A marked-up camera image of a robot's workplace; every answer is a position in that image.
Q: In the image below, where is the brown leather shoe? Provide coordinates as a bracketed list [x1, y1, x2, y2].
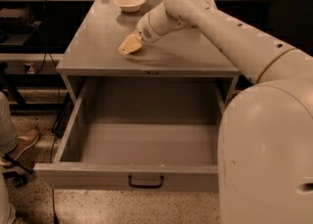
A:
[0, 128, 40, 167]

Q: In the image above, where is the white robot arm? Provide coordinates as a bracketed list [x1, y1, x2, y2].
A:
[118, 0, 313, 224]

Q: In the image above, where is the black power cable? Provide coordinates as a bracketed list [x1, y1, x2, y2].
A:
[26, 0, 61, 75]

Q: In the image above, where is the white wall power outlet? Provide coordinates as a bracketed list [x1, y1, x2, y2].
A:
[23, 63, 35, 74]

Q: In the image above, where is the open grey top drawer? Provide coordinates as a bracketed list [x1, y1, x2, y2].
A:
[35, 77, 225, 192]

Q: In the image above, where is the black office chair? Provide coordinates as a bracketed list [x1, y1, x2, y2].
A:
[268, 0, 313, 55]

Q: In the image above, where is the grey trouser leg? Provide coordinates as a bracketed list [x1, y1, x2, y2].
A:
[0, 92, 18, 154]

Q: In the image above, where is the white bowl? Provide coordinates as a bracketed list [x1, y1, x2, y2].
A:
[113, 0, 146, 13]

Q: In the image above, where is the black drawer handle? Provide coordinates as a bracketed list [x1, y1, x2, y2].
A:
[128, 175, 164, 189]

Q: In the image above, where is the grey metal cabinet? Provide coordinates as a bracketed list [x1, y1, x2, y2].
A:
[57, 0, 240, 100]

